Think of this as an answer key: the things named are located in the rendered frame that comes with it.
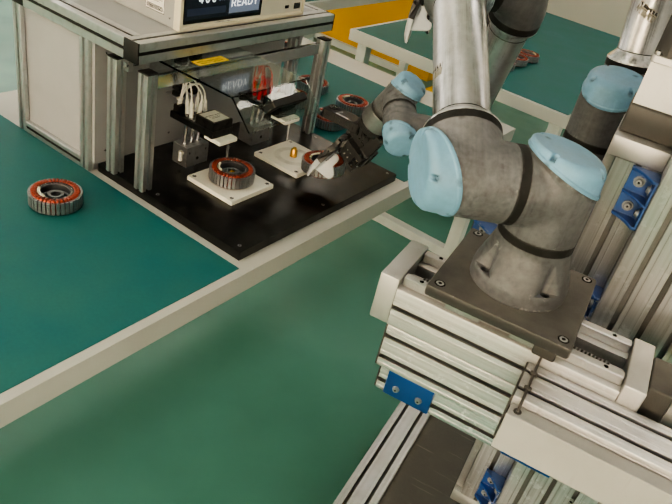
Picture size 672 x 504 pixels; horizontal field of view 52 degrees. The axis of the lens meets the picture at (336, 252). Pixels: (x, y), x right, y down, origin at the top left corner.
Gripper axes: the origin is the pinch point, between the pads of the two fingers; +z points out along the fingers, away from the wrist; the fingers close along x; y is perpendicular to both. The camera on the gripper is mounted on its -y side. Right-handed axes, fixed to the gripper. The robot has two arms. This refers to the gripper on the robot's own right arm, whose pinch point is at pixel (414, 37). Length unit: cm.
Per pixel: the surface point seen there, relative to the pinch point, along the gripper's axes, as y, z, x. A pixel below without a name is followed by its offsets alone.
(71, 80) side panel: -61, 21, -52
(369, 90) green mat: -33, 40, 63
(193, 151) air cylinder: -37, 34, -36
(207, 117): -33, 23, -37
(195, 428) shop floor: -20, 115, -46
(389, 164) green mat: -1.5, 40.3, 12.0
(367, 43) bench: -64, 44, 129
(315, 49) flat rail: -27.8, 12.5, 3.4
